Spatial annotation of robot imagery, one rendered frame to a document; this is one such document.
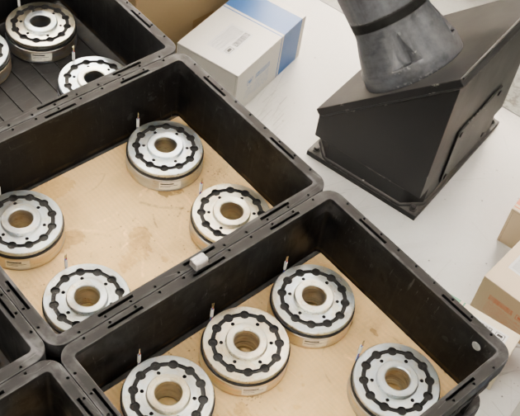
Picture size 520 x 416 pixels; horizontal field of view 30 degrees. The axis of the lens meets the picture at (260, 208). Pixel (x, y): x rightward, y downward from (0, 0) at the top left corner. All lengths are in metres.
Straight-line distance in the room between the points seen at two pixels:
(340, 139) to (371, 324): 0.38
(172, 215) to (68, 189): 0.14
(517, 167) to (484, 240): 0.18
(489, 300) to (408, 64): 0.35
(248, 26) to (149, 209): 0.46
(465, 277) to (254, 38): 0.51
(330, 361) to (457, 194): 0.49
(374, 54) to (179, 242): 0.39
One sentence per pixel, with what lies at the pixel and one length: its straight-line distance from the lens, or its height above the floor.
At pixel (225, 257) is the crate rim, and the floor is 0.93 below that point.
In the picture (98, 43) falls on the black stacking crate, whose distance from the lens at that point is 1.50.
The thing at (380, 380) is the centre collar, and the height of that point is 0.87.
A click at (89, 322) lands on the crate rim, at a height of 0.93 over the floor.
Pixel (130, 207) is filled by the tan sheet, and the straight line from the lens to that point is 1.27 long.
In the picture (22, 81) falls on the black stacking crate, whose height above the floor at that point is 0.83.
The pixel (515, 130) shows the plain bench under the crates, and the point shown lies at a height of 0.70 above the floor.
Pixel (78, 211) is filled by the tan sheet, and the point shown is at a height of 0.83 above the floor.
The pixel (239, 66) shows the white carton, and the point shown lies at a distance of 1.53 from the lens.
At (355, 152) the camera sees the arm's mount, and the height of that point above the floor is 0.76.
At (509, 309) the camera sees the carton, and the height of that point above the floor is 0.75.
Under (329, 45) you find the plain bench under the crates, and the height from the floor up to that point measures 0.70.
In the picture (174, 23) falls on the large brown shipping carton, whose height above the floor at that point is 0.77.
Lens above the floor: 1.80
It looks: 49 degrees down
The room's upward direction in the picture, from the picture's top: 10 degrees clockwise
